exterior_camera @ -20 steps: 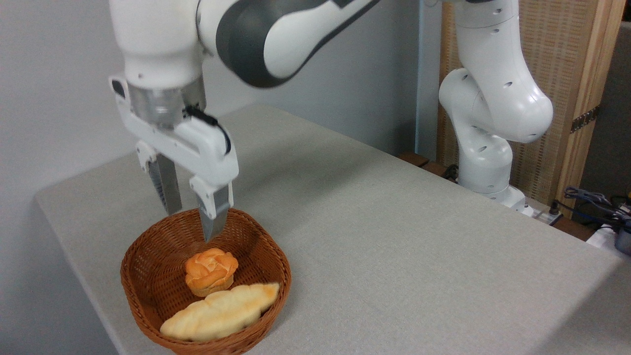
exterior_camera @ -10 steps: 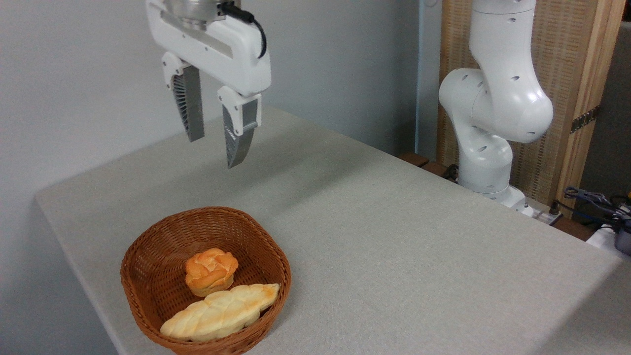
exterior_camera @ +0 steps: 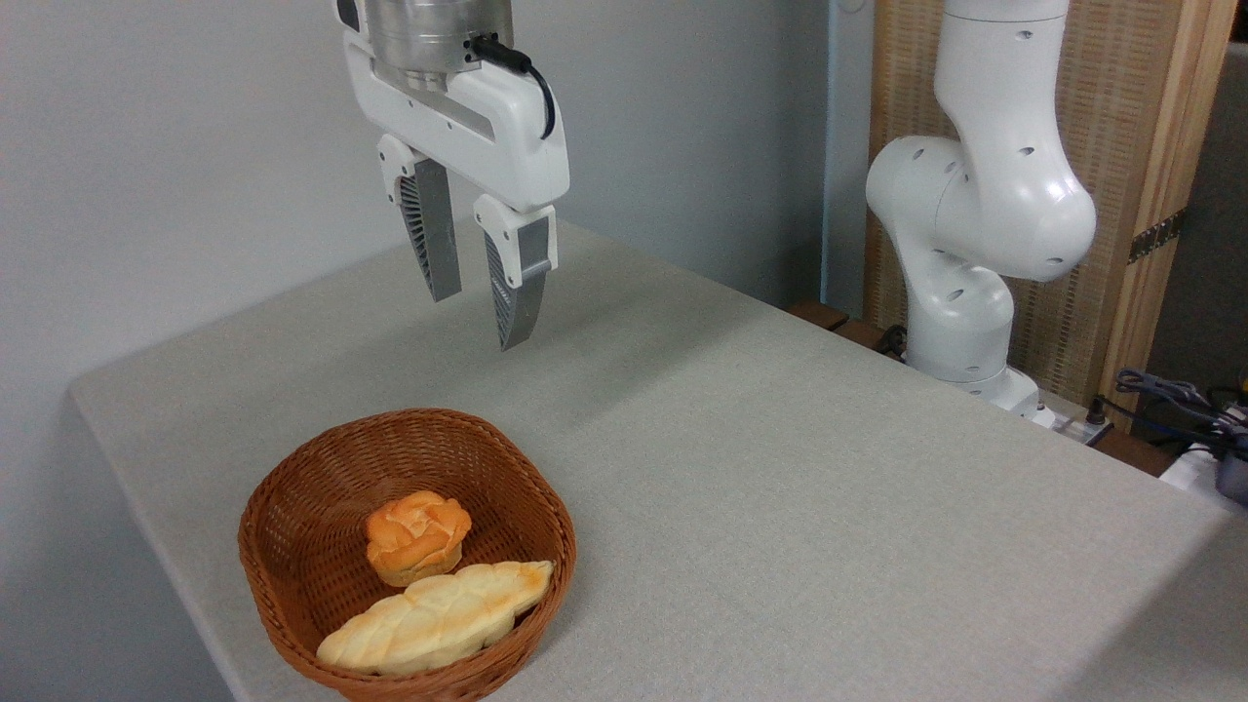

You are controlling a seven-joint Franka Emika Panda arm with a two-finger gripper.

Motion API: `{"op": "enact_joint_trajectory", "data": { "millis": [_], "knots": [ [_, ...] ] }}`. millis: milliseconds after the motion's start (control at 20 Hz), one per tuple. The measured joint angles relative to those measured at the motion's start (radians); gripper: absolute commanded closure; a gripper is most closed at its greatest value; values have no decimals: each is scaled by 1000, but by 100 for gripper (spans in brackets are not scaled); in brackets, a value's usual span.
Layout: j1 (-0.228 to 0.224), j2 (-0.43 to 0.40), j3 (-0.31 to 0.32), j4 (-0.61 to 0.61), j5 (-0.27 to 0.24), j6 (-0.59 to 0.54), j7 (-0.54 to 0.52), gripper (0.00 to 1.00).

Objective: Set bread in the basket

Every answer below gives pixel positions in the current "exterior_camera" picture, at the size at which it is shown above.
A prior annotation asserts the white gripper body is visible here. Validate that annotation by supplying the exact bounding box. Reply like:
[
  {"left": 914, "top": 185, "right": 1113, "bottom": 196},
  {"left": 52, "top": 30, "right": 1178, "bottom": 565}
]
[{"left": 340, "top": 25, "right": 572, "bottom": 215}]

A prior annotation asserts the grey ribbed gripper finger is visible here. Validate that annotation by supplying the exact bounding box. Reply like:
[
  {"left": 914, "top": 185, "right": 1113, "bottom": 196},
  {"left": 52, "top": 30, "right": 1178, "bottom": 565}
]
[
  {"left": 376, "top": 134, "right": 463, "bottom": 304},
  {"left": 472, "top": 192, "right": 560, "bottom": 353}
]

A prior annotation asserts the dark grey container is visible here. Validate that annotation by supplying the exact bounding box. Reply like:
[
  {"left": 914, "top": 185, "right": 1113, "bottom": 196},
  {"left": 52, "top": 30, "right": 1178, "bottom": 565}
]
[{"left": 1215, "top": 447, "right": 1248, "bottom": 506}]

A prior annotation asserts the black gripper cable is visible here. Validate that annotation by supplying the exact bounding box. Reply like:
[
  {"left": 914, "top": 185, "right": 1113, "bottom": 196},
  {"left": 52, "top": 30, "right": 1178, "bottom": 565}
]
[{"left": 467, "top": 33, "right": 558, "bottom": 141}]

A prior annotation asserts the round orange bread roll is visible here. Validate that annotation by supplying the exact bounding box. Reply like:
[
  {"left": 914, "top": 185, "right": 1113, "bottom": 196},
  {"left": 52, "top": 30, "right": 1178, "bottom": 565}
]
[{"left": 365, "top": 489, "right": 474, "bottom": 589}]

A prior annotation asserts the tangled dark cable bundle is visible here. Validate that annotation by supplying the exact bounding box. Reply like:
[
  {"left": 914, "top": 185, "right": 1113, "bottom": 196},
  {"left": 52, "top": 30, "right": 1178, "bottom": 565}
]
[{"left": 1087, "top": 368, "right": 1248, "bottom": 448}]

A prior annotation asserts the metal screen hinge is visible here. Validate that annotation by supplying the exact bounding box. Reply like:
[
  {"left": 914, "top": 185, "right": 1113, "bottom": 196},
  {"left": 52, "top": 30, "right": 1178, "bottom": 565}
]
[{"left": 1128, "top": 209, "right": 1189, "bottom": 265}]

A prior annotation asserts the brown wicker basket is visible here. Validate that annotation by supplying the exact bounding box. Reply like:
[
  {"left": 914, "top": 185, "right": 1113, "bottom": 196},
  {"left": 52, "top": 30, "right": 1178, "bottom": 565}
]
[{"left": 237, "top": 408, "right": 578, "bottom": 702}]

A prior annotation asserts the white box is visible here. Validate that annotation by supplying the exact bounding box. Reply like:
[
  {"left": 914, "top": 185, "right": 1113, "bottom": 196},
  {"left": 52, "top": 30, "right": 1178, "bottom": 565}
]
[{"left": 1158, "top": 442, "right": 1248, "bottom": 516}]

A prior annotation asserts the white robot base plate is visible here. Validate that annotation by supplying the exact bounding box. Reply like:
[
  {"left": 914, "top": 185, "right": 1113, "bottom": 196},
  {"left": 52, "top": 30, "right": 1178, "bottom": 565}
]
[{"left": 1029, "top": 388, "right": 1114, "bottom": 447}]

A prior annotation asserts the long braided bread loaf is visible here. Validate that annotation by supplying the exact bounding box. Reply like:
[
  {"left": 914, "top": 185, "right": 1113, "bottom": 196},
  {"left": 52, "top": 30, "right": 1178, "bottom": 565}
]
[{"left": 314, "top": 559, "right": 555, "bottom": 679}]

